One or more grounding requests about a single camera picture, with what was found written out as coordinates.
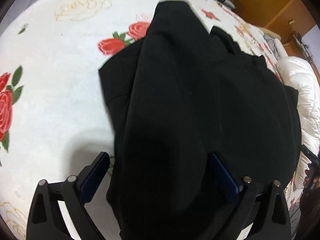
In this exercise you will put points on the person's right hand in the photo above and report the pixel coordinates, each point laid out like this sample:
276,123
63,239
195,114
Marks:
306,179

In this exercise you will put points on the white duvet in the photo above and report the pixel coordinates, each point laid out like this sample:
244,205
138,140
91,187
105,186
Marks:
298,73

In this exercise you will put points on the black coat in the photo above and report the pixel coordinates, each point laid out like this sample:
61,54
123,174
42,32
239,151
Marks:
176,97

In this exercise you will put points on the wooden wardrobe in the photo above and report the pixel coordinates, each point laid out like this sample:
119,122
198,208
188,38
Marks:
283,17

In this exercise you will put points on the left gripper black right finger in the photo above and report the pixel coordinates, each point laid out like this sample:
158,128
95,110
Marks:
261,206

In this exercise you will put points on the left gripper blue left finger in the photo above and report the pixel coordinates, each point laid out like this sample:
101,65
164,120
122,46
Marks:
45,219

